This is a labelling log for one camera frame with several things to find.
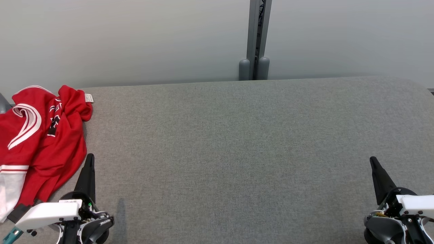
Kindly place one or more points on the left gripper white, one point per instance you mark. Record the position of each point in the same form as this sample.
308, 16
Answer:
51, 211

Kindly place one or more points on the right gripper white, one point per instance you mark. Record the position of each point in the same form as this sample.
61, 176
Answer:
418, 205

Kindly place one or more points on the grey metal wall post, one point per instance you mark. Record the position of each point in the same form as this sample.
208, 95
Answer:
252, 30

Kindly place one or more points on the grey cylindrical post cap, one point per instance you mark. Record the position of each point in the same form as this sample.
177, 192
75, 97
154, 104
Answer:
263, 67
244, 69

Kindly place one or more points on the grey fabric sofa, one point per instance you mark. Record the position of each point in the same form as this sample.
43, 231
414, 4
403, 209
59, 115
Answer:
237, 152

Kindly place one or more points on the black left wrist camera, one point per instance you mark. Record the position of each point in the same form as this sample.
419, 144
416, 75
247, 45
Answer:
18, 212

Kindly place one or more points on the teal left camera connector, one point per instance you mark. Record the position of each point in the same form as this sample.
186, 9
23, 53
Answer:
13, 235

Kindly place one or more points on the plain red garment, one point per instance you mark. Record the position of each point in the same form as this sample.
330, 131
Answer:
57, 166

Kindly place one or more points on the red basketball jersey white sleeves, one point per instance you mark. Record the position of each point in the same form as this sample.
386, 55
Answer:
37, 101

